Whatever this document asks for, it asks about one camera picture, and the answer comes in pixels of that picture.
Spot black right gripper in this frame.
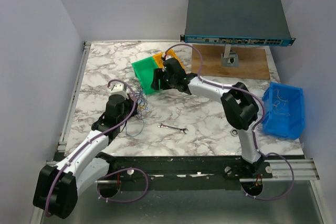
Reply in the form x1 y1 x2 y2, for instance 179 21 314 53
150 69 176 91

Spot blue cable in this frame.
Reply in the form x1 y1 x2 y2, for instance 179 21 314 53
125 84 150 137

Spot yellow cable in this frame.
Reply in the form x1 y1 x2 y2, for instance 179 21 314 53
270 89 291 116

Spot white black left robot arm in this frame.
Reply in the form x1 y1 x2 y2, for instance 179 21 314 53
33 93 137 219

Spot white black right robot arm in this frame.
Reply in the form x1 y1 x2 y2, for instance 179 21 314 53
151 58 264 178

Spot green plastic bin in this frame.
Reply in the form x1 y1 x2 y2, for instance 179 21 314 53
132 57 158 94

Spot orange plastic bin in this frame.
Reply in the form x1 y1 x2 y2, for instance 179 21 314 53
152 49 186 72

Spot small open-end wrench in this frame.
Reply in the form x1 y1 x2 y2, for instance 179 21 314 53
158 123 188 134

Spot grey metal stand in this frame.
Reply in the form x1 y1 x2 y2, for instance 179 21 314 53
220 45 239 68

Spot silver ratchet wrench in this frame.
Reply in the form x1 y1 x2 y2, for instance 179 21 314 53
230 129 238 136

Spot brown wooden board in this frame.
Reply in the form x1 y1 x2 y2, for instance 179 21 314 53
191 45 270 80

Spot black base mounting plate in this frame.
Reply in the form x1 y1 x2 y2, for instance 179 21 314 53
97 152 272 197

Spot blue plastic bin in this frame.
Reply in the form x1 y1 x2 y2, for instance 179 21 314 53
262 82 305 140

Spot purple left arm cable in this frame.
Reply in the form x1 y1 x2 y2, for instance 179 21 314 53
45 79 149 217

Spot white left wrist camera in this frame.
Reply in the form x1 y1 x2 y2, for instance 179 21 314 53
111 83 128 99

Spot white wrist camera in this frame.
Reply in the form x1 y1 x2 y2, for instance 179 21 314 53
111 83 128 99
162 54 172 61

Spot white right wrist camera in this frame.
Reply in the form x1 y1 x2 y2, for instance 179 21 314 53
162 54 172 61

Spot grey network switch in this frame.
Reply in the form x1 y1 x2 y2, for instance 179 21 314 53
180 0 295 47

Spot aluminium frame rail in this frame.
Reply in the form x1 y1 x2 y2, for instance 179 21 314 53
264 159 320 181

